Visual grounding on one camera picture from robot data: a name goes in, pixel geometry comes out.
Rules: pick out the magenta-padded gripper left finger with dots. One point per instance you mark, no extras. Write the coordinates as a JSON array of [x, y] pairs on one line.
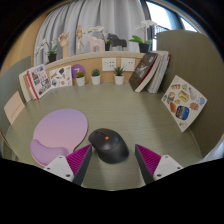
[[58, 166]]

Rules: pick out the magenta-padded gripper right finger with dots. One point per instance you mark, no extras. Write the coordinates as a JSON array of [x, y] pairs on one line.
[[166, 165]]

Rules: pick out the black computer mouse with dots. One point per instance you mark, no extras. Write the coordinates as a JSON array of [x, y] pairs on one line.
[[108, 146]]

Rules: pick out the purple mouse pad with wrist rest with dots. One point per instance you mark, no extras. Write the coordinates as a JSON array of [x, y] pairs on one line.
[[60, 130]]

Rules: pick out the colourful food sticker sheet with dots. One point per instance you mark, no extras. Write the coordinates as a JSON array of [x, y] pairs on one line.
[[183, 103]]

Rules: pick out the pale pink card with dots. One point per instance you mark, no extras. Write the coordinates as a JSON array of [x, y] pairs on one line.
[[14, 108]]

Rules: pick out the orange book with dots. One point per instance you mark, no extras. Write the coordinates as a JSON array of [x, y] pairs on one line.
[[29, 90]]

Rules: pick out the small plant in white pot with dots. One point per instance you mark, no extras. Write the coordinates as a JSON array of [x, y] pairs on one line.
[[119, 79], [80, 81], [95, 79]]

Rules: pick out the photo cover magazine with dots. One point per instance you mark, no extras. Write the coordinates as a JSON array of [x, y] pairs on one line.
[[40, 80]]

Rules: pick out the white sticker sheet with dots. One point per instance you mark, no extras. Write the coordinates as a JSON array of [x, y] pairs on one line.
[[61, 76]]

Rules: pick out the black cover book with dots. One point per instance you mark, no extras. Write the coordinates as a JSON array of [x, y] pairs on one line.
[[143, 71]]

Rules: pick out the olive green divider panel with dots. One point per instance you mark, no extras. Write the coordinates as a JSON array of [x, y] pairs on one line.
[[196, 63], [10, 83]]

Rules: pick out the purple round number disc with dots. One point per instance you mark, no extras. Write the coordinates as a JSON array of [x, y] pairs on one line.
[[78, 69]]

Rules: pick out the white orchid in black pot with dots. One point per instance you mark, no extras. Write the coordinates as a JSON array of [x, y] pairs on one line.
[[107, 46], [144, 47], [52, 57]]

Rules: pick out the wooden hand model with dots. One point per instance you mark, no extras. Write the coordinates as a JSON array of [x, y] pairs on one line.
[[64, 40]]

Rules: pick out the pink horse figurine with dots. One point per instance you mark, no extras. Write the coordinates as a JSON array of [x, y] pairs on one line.
[[95, 42]]

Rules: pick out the black horse figurine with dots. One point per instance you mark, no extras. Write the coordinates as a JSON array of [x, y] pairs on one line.
[[117, 41]]

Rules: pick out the wooden artist mannequin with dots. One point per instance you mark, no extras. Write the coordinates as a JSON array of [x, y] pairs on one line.
[[79, 35]]

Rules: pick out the dark framed window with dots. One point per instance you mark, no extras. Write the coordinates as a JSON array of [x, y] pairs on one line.
[[163, 16]]

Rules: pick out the grey curtain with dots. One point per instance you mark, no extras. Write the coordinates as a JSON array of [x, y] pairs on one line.
[[100, 16]]

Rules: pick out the white wall socket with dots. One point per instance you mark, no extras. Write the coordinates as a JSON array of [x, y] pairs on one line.
[[109, 64], [128, 64]]

